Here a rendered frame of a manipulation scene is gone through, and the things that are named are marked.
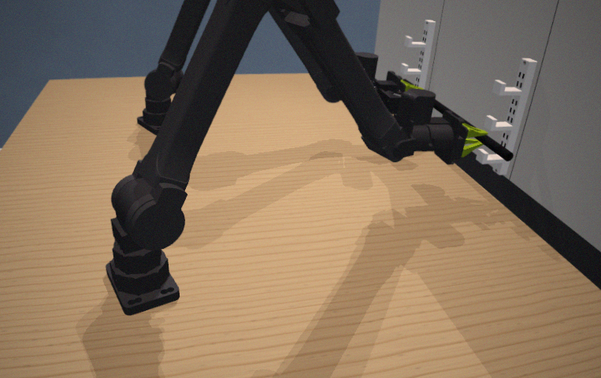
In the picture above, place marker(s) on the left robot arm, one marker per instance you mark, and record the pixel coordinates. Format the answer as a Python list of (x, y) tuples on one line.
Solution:
[(164, 81)]

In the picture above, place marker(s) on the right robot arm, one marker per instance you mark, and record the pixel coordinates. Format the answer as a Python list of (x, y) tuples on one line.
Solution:
[(148, 202)]

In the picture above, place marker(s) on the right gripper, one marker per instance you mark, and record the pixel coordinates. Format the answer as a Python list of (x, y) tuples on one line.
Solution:
[(451, 138)]

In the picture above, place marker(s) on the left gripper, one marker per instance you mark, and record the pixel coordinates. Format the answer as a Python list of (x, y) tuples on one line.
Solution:
[(404, 86)]

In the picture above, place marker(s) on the grey wall panel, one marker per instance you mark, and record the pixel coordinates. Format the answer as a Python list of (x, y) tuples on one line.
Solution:
[(553, 182)]

